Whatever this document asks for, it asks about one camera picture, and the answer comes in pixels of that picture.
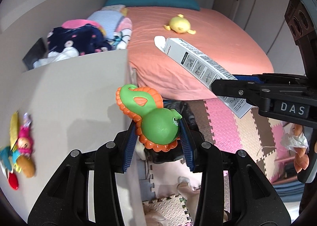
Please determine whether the green orange frog teether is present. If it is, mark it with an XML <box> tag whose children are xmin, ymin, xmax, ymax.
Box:
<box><xmin>116</xmin><ymin>84</ymin><xmax>182</xmax><ymax>152</ymax></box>

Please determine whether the white cardboard box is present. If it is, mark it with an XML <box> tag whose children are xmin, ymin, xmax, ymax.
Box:
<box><xmin>150</xmin><ymin>36</ymin><xmax>251</xmax><ymax>118</ymax></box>

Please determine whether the pink doll toy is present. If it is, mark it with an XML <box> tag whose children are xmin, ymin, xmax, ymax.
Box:
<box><xmin>1</xmin><ymin>112</ymin><xmax>35</xmax><ymax>191</ymax></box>

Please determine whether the gloved operator hand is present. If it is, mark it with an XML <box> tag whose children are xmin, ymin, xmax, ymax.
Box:
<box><xmin>281</xmin><ymin>124</ymin><xmax>309</xmax><ymax>173</ymax></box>

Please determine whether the pink beige foam floor mat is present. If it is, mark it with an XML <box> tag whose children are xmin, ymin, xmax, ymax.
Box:
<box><xmin>147</xmin><ymin>98</ymin><xmax>304</xmax><ymax>221</ymax></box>

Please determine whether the pink white cloth bundle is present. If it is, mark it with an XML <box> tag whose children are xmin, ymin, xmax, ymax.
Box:
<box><xmin>112</xmin><ymin>17</ymin><xmax>132</xmax><ymax>50</ymax></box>

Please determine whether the navy patterned blanket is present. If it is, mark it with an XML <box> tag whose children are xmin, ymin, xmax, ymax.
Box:
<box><xmin>47</xmin><ymin>24</ymin><xmax>113</xmax><ymax>55</ymax></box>

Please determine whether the pink bed mattress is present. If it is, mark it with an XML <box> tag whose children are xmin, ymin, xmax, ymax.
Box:
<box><xmin>127</xmin><ymin>7</ymin><xmax>273</xmax><ymax>100</ymax></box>

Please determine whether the light blue folded blanket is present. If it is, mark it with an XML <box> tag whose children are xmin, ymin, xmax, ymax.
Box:
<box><xmin>87</xmin><ymin>10</ymin><xmax>124</xmax><ymax>39</ymax></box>

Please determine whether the yellow duck plush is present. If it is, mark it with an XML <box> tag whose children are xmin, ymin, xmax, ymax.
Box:
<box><xmin>163</xmin><ymin>14</ymin><xmax>196</xmax><ymax>34</ymax></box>

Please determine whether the black box by wall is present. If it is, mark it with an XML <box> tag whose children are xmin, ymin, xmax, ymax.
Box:
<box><xmin>22</xmin><ymin>38</ymin><xmax>47</xmax><ymax>70</ymax></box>

